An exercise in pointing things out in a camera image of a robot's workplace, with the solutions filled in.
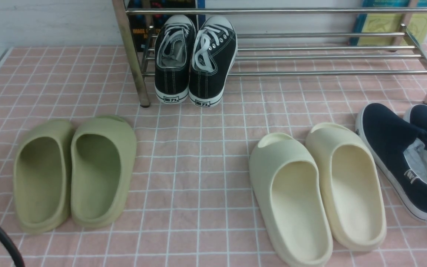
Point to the black canvas sneaker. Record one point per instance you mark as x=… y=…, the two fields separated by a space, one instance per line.
x=214 y=52
x=173 y=53

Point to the stainless steel shoe rack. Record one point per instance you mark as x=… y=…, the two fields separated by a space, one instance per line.
x=405 y=46

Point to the left cream foam slipper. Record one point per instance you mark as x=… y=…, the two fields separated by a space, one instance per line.
x=285 y=180

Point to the cream foam slipper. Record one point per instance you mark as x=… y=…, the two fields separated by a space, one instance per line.
x=349 y=186
x=285 y=180

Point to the right olive green slipper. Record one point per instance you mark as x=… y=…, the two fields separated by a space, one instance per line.
x=103 y=151

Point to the olive green slipper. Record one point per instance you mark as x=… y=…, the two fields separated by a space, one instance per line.
x=42 y=176
x=103 y=151

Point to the right cream foam slipper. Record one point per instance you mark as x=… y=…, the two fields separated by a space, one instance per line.
x=349 y=186

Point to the left olive green slipper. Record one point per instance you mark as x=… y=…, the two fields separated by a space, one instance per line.
x=42 y=176

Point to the left navy slip-on shoe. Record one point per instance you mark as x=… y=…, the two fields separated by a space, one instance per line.
x=400 y=151

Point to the teal and yellow book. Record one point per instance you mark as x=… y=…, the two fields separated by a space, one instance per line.
x=377 y=23

